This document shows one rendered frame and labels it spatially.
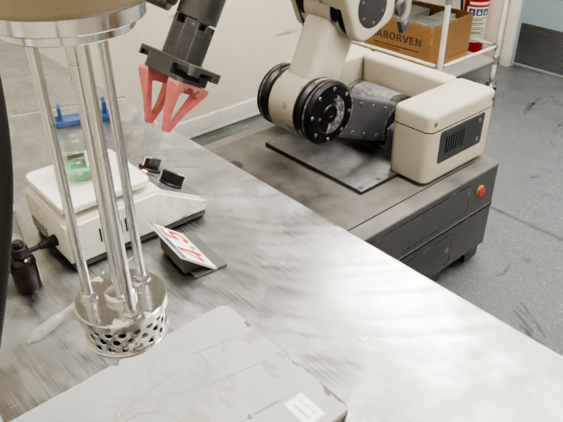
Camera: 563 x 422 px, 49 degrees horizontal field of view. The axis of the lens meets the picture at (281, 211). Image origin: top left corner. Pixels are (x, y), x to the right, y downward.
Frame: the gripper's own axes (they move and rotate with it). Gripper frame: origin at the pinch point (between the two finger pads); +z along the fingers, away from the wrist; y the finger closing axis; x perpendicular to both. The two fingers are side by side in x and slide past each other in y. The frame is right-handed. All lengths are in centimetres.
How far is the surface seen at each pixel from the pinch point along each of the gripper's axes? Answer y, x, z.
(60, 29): 32, -45, -10
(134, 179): 6.2, -7.5, 6.7
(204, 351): 29.0, -14.2, 16.6
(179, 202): 9.3, -1.2, 8.2
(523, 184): 15, 190, -10
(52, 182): -1.2, -13.1, 10.8
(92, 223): 6.8, -12.5, 12.6
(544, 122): 2, 245, -40
